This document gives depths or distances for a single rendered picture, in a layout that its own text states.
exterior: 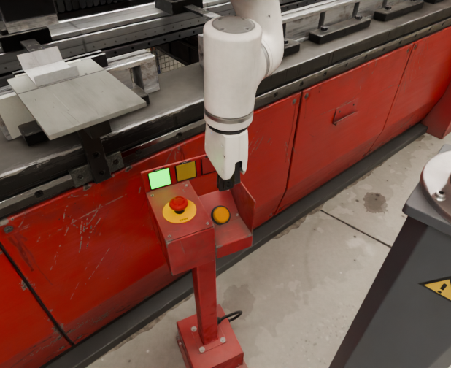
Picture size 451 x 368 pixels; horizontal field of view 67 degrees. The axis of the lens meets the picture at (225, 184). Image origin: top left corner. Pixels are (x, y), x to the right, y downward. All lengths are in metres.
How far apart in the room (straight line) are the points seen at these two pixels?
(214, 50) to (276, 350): 1.16
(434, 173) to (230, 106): 0.30
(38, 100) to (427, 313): 0.76
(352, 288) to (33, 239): 1.24
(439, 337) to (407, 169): 1.74
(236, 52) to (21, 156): 0.53
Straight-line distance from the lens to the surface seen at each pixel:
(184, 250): 0.73
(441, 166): 0.57
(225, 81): 0.52
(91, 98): 0.72
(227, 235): 0.79
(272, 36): 0.59
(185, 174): 0.80
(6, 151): 0.88
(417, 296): 0.62
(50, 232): 0.93
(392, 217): 1.98
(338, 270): 1.66
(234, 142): 0.58
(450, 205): 0.51
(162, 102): 0.93
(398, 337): 0.72
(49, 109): 0.71
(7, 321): 1.11
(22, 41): 1.06
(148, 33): 1.25
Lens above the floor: 1.32
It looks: 42 degrees down
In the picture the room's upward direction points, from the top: straight up
